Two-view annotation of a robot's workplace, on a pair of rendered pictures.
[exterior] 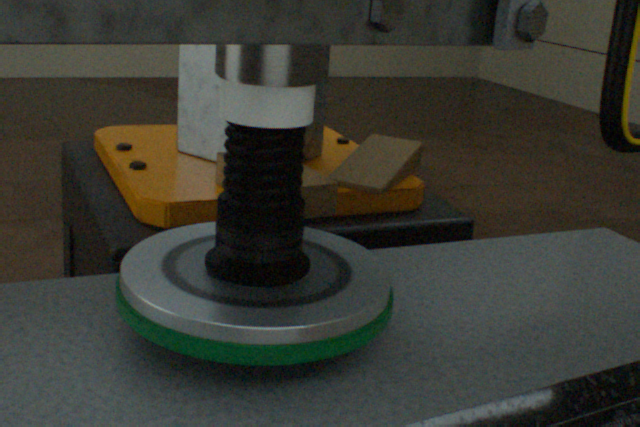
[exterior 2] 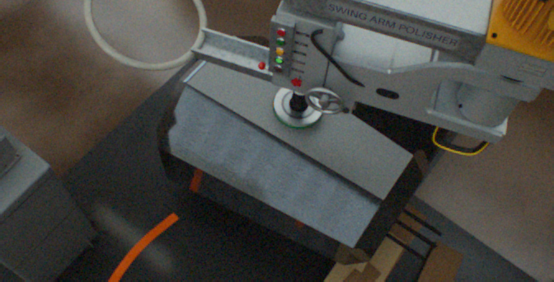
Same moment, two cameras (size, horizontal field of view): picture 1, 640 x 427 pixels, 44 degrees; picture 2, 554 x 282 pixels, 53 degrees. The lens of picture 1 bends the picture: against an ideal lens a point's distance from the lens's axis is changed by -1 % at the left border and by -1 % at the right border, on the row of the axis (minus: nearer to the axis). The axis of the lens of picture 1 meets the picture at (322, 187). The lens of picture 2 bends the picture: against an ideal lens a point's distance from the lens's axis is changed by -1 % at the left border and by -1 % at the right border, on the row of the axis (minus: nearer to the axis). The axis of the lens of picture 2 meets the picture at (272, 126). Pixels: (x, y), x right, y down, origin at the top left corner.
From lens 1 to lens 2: 2.05 m
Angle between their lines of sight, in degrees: 60
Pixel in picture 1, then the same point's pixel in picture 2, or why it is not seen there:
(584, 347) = (331, 161)
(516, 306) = (341, 146)
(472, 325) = (326, 141)
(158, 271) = (285, 92)
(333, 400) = (285, 130)
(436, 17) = not seen: hidden behind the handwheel
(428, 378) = (301, 140)
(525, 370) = (315, 153)
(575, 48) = not seen: outside the picture
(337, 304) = (293, 120)
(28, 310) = not seen: hidden behind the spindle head
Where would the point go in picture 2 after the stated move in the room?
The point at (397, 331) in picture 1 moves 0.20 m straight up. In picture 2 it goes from (314, 130) to (319, 105)
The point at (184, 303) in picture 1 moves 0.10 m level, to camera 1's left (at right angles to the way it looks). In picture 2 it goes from (278, 102) to (267, 84)
